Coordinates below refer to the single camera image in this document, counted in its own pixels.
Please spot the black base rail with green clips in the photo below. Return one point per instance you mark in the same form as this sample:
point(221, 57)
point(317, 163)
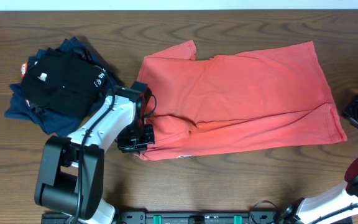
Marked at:
point(255, 215)

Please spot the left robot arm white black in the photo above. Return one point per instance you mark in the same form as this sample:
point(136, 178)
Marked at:
point(70, 179)

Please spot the orange folded garment in pile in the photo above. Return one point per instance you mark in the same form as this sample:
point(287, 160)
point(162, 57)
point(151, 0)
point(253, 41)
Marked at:
point(23, 69)

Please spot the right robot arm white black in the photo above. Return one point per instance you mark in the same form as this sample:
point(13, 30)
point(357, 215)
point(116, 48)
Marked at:
point(336, 204)

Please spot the black folded shirt with logo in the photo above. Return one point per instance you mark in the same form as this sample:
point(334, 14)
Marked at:
point(63, 82)

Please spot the red orange t-shirt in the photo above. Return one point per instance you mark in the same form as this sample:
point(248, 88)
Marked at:
point(248, 101)

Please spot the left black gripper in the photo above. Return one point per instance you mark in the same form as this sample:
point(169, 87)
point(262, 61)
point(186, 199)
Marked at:
point(125, 146)

